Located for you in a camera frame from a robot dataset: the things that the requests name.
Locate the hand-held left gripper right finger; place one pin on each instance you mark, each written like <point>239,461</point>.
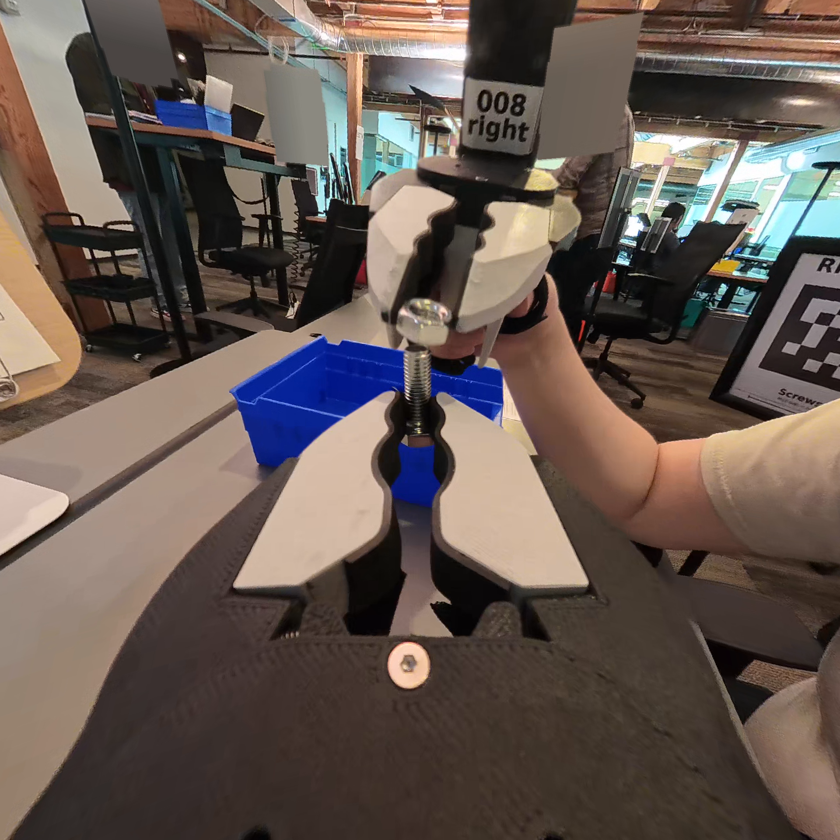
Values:
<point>512,518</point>

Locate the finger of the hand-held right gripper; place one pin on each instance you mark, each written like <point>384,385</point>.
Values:
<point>394,243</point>
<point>512,269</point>

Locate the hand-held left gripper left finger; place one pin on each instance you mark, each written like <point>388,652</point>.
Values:
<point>315,518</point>

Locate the steel hex bolt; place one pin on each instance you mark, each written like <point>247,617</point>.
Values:
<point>426,325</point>

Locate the blue plastic bin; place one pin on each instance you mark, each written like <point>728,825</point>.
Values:
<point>282,420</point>

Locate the person's right forearm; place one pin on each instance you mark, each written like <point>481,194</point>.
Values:
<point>610,472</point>

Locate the person's right hand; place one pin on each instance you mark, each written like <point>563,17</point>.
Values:
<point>525,341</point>

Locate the wooden pillar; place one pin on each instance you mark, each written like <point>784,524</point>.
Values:
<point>354,118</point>

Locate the black laptop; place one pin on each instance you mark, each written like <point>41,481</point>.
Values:
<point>248,123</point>

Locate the yellow storage bin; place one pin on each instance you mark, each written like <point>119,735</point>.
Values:
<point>725,268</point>

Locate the grey trash can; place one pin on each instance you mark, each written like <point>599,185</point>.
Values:
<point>718,334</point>

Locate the wooden top desk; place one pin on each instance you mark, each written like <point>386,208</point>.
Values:
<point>197,134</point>

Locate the white paper sign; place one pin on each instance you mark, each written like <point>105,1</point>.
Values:
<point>218,95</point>

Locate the blue storage bin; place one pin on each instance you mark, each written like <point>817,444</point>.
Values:
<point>190,117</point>

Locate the person's torso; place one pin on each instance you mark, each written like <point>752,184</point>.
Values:
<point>774,479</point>

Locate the black desk chair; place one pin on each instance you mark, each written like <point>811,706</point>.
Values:
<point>754,627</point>

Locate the black stand pole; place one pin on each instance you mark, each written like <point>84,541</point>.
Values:
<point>135,164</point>

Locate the black framed marker sign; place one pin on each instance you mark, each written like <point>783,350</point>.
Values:
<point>787,315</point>

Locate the black utility cart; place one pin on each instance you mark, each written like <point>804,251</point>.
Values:
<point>111,289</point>

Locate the white board stand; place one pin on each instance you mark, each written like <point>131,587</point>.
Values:
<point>26,512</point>

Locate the wooden beam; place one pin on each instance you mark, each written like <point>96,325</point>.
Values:
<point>33,197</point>

